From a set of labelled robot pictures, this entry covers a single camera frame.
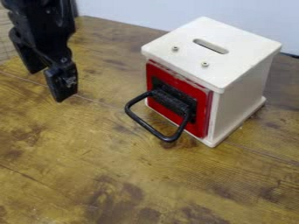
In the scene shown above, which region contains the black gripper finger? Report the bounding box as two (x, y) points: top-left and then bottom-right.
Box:
(8, 28), (46, 74)
(43, 62), (79, 102)

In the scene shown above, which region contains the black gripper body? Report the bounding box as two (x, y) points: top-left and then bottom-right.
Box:
(2, 0), (76, 67)

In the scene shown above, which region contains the red drawer with black handle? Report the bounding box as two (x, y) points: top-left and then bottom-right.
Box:
(126, 59), (213, 143)

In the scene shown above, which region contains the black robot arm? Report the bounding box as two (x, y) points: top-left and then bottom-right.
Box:
(0, 0), (79, 102)

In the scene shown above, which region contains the white wooden box cabinet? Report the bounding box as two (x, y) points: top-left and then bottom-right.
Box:
(142, 17), (282, 147)

